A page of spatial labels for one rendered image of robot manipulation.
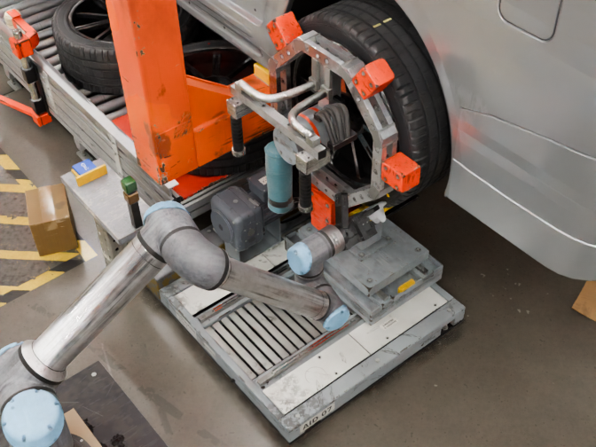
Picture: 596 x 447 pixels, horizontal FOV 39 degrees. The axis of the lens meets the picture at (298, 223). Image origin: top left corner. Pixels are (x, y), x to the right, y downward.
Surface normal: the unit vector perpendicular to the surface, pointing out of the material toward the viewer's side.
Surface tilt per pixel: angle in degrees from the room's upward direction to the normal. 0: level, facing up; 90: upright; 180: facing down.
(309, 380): 0
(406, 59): 34
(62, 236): 90
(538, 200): 90
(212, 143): 90
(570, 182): 90
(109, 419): 0
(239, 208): 0
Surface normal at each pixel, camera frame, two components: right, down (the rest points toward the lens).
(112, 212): -0.02, -0.72
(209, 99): 0.62, 0.54
